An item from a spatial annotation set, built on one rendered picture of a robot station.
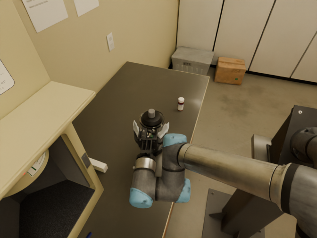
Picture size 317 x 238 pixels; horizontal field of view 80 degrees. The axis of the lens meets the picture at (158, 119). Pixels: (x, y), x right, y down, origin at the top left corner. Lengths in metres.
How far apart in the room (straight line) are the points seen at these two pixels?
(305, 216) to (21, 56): 0.56
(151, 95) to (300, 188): 1.04
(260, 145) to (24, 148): 1.03
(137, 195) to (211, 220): 1.29
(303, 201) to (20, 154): 0.45
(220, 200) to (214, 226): 0.23
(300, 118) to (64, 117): 0.88
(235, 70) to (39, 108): 2.86
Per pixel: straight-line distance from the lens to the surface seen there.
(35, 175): 0.56
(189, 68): 3.09
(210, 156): 0.50
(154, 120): 0.79
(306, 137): 0.92
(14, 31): 0.43
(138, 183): 0.63
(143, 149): 0.67
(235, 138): 2.40
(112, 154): 1.00
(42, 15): 1.06
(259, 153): 1.10
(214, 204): 1.91
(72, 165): 0.72
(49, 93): 0.45
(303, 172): 0.43
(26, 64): 0.44
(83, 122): 1.19
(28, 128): 0.39
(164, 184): 0.62
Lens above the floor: 1.75
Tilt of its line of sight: 46 degrees down
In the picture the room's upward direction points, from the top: straight up
